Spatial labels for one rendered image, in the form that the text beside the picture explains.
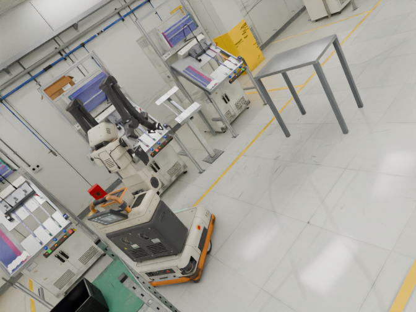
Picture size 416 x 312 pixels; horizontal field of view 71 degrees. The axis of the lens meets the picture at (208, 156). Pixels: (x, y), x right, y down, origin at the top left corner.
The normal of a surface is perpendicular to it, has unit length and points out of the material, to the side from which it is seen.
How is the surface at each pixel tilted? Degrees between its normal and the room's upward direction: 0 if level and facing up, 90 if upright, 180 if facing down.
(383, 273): 0
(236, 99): 90
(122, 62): 90
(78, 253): 90
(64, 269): 90
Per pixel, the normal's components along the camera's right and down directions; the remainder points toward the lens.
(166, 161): 0.54, 0.08
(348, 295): -0.54, -0.73
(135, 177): -0.29, 0.49
